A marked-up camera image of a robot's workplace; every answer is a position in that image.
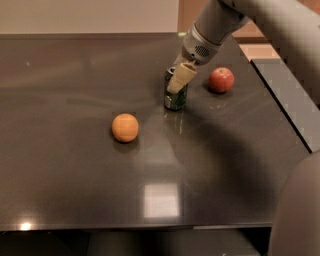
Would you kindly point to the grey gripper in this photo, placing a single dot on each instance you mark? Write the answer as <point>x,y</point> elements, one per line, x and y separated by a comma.
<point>199,50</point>

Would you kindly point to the green soda can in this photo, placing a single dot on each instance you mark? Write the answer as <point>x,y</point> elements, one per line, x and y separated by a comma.
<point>173,101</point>

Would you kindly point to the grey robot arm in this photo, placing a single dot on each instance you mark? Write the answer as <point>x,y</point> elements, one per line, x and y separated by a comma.
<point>281,38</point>

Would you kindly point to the red apple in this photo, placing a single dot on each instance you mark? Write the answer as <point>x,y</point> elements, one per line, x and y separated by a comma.
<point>221,80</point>

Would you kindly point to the orange fruit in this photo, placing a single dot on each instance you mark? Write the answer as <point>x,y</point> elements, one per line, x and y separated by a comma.
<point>125,128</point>

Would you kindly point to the grey side table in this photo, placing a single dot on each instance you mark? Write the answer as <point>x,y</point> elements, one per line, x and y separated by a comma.
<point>296,104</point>

